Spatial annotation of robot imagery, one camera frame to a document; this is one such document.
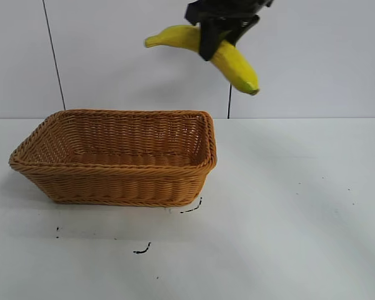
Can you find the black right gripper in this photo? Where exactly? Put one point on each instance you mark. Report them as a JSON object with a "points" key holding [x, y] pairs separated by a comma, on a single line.
{"points": [[225, 7]]}

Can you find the yellow banana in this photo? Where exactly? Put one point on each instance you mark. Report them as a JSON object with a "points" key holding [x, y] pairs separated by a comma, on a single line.
{"points": [[237, 68]]}

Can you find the brown woven wicker basket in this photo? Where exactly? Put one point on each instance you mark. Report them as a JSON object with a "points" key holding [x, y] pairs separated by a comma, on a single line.
{"points": [[112, 186]]}

